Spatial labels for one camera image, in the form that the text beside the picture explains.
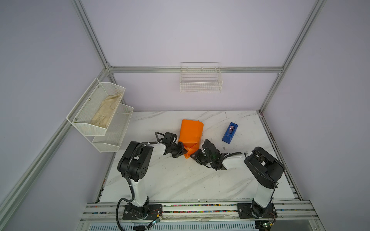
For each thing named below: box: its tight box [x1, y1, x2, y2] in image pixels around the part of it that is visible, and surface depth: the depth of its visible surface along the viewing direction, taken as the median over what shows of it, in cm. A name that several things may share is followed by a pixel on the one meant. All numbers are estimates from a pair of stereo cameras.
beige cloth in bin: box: [90, 92, 123, 129], surface depth 80 cm
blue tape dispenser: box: [221, 121, 239, 144], surface depth 103 cm
